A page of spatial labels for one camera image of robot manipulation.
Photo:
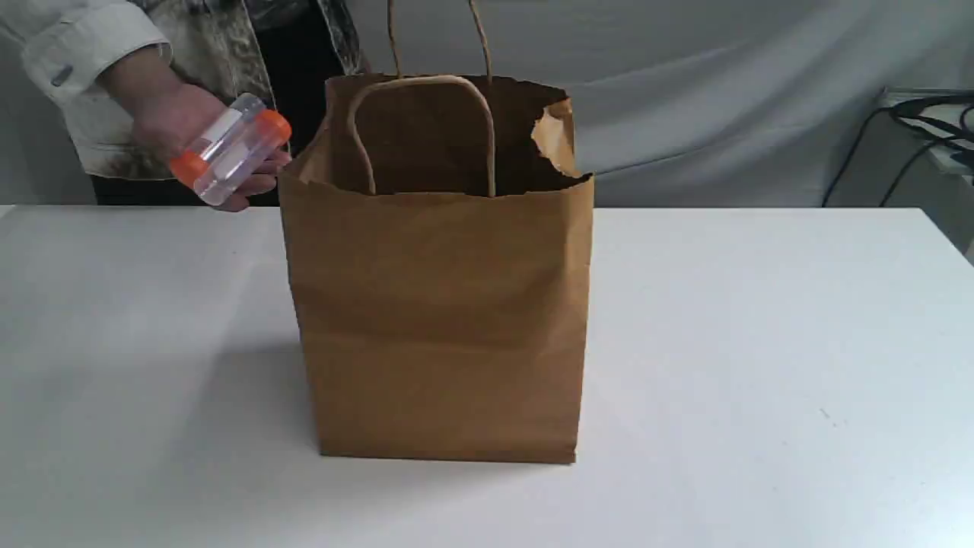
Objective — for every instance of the person's right hand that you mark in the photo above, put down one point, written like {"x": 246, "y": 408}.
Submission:
{"x": 167, "y": 122}

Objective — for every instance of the grey backdrop cloth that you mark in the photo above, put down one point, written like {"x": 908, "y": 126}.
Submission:
{"x": 677, "y": 103}

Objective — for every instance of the brown paper bag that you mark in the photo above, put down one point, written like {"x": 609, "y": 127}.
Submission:
{"x": 439, "y": 236}

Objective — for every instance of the person's right forearm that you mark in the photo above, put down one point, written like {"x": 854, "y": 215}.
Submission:
{"x": 142, "y": 83}

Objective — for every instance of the clear jar orange caps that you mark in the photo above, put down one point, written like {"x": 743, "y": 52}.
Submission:
{"x": 218, "y": 161}

